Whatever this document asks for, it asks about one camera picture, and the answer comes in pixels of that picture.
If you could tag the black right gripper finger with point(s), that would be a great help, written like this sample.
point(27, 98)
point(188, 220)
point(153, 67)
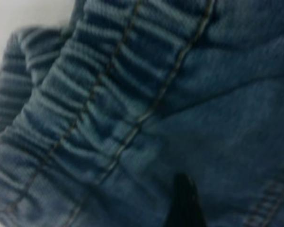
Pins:
point(185, 203)

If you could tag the blue denim pants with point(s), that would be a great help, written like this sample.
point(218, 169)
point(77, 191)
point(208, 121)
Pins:
point(156, 94)

